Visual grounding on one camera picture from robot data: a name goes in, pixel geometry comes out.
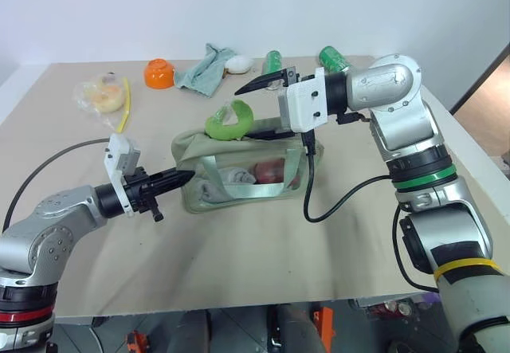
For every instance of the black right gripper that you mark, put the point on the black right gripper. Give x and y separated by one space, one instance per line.
295 77

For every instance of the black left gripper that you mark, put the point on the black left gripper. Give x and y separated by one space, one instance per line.
139 193

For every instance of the green pouch with clear window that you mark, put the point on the green pouch with clear window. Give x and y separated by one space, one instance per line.
191 142

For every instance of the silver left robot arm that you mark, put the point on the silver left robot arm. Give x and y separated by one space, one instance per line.
40 229

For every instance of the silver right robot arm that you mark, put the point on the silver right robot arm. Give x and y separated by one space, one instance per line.
398 86

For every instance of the white round plush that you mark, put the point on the white round plush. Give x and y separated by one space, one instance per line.
239 64

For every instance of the slim green can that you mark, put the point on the slim green can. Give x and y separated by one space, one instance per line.
273 61

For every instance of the red apple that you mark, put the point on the red apple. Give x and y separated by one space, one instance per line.
267 171

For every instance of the grey rolled sock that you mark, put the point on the grey rolled sock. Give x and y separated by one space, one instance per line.
235 175

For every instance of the teal cloth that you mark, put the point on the teal cloth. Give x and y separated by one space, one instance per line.
199 75

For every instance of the wide green can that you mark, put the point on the wide green can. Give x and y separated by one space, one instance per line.
334 60

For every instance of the yellow strip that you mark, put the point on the yellow strip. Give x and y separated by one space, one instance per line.
127 102

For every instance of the round pale bread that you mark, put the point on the round pale bread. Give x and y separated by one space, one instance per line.
105 99

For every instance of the orange bowl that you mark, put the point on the orange bowl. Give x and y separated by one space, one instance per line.
158 75

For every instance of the clear plastic bag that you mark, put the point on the clear plastic bag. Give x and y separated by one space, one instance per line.
85 94

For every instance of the orange block with black part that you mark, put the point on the orange block with black part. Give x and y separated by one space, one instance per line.
137 341
323 323

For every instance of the dark rounded shape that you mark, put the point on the dark rounded shape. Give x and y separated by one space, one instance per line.
295 329

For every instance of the red and silver cans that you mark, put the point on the red and silver cans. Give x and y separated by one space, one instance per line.
392 308

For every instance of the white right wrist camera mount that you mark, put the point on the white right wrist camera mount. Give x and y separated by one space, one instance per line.
304 102

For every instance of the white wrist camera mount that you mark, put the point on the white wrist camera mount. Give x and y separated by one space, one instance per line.
304 102
115 158

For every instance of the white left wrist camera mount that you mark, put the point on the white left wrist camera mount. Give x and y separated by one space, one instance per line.
115 158

